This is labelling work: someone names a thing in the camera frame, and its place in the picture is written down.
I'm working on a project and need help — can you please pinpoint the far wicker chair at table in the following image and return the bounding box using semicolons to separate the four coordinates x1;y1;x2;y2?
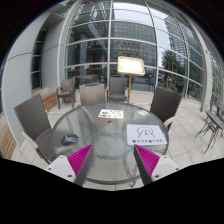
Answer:
79;83;106;105

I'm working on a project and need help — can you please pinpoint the colourful menu card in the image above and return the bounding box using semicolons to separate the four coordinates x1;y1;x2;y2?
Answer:
98;109;123;119

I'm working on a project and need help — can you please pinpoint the left wicker chair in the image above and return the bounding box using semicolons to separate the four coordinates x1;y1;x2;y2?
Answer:
14;95;56;164

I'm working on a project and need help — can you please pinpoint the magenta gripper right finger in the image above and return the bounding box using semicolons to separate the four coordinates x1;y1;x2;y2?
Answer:
133;144;181;186

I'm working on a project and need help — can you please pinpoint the side table at right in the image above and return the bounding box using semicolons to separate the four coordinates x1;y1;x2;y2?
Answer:
197;110;224;152

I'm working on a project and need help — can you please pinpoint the dark grey computer mouse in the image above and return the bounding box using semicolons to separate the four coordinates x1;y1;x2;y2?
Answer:
61;134;78;145

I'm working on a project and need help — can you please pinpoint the back centre wicker chair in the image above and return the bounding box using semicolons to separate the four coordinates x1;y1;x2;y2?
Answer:
108;77;127;102

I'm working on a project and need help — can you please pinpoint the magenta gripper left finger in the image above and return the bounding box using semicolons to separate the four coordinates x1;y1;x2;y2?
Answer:
46;143;95;187

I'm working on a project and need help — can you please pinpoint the back left wicker armchair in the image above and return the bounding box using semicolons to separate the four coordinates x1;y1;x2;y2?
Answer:
56;77;75;108

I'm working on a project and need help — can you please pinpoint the gold menu stand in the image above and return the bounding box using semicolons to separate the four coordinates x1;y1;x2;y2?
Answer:
116;56;146;105

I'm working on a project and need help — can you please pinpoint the round glass patio table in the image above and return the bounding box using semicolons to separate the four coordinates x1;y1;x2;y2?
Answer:
53;102;169;185

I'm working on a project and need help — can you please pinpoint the white printed paper sheet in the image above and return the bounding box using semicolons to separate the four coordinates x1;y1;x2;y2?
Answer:
127;124;167;145

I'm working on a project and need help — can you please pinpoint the right wicker chair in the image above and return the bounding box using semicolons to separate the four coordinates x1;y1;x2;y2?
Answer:
150;88;182;129

